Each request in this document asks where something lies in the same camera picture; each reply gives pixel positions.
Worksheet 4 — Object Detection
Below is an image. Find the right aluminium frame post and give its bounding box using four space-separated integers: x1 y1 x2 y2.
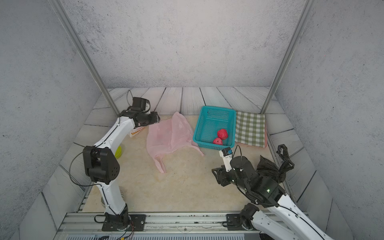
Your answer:
261 0 316 114

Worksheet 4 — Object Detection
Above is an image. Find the teal plastic perforated basket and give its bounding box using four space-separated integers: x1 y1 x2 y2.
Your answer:
193 106 237 150

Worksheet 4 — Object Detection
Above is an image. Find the red apple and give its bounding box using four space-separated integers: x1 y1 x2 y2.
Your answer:
213 138 223 146
217 129 229 140

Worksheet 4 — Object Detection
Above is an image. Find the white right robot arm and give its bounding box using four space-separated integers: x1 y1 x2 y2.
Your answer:
212 145 330 240

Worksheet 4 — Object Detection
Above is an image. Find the silver ribbed metal cup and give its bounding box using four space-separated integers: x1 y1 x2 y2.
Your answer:
101 186 125 208

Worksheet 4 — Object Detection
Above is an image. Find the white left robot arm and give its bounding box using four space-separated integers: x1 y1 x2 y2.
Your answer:
83 97 160 231

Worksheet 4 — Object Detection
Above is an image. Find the pink white striped tied bag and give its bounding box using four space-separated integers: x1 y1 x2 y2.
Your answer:
129 127 146 138

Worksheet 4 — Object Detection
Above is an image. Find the left aluminium frame post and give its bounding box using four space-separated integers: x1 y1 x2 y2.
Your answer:
49 0 120 117

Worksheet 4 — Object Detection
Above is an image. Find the pink plastic bag apple print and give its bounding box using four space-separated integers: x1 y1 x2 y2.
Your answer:
147 112 204 174

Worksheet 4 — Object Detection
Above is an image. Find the green white checkered cloth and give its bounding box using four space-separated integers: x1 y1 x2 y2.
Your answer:
235 111 268 148

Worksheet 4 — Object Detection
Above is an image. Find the black plastic bag knotted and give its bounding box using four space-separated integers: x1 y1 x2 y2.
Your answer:
257 144 295 184

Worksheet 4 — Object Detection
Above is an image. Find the aluminium frame post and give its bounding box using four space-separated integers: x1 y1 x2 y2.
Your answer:
261 0 316 114
49 0 120 117

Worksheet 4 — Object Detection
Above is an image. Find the green plastic bowl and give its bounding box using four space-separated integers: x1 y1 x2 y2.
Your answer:
115 146 122 159

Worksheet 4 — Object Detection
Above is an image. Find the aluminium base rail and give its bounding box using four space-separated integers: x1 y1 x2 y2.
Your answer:
55 212 270 240

